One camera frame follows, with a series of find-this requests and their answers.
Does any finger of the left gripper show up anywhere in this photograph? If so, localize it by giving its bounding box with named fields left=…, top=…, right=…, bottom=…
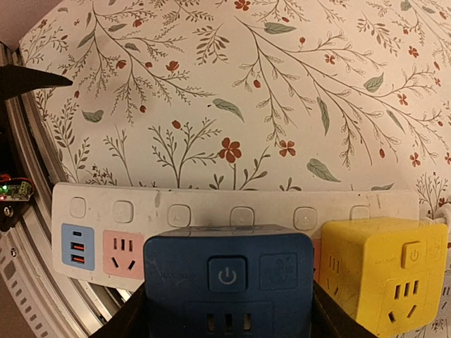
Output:
left=0, top=65, right=73, bottom=101

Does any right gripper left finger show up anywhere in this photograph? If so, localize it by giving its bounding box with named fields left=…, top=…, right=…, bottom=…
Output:
left=90, top=284, right=148, bottom=338

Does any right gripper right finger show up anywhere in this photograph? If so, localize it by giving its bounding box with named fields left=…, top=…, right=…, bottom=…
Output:
left=312, top=281, right=376, bottom=338

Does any yellow cube socket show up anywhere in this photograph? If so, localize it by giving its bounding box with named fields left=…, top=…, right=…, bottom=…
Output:
left=319, top=218, right=448, bottom=337

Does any white multi-switch power strip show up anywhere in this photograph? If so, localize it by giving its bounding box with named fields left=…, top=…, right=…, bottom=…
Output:
left=51, top=183, right=423, bottom=291

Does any blue cube socket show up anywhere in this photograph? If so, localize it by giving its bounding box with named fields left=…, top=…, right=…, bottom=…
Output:
left=143, top=225, right=314, bottom=337

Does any floral table mat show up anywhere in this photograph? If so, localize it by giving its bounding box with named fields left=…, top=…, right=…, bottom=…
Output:
left=17, top=0, right=451, bottom=338

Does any aluminium front rail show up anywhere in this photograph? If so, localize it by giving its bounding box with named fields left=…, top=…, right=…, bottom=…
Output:
left=0, top=45, right=142, bottom=338

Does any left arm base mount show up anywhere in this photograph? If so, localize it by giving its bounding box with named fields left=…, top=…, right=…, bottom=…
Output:
left=1, top=173, right=35, bottom=232

